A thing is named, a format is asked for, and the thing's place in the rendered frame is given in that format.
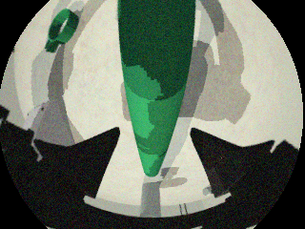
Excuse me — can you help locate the long green pipe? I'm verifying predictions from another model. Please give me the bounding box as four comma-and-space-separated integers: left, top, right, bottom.
117, 0, 195, 177

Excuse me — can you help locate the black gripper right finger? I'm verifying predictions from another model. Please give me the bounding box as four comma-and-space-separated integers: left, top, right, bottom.
191, 127, 275, 198

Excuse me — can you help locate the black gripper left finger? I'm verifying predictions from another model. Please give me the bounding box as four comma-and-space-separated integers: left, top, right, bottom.
33, 127, 121, 198

